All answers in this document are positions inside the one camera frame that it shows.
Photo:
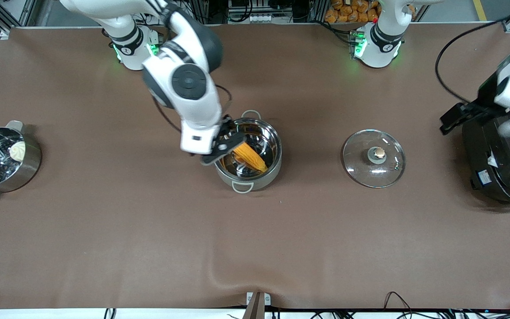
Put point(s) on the brown table mat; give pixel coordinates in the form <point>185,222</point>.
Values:
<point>370,243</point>

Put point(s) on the stainless steel pot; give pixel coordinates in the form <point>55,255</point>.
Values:
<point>272,150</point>

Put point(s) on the yellow corn cob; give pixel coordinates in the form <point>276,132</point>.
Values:
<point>253,159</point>

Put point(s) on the grey metal clamp bracket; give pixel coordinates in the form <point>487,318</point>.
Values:
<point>267,299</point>

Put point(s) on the camera stand pole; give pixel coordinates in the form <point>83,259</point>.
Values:
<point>255,310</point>

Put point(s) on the white steamed bun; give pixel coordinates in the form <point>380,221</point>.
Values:
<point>17,151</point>

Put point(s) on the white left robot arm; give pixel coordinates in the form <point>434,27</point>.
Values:
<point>379,44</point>

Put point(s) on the steel steamer pot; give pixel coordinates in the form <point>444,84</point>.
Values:
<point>25,173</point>

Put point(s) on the white connector block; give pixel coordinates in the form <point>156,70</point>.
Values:
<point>259,18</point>

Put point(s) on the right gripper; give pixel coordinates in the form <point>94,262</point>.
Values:
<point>224,128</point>

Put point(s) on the black rice cooker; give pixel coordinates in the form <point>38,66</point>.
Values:
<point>507,177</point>

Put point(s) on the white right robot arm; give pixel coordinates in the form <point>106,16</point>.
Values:
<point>193,88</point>

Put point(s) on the glass pot lid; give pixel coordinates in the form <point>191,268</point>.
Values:
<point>361,168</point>

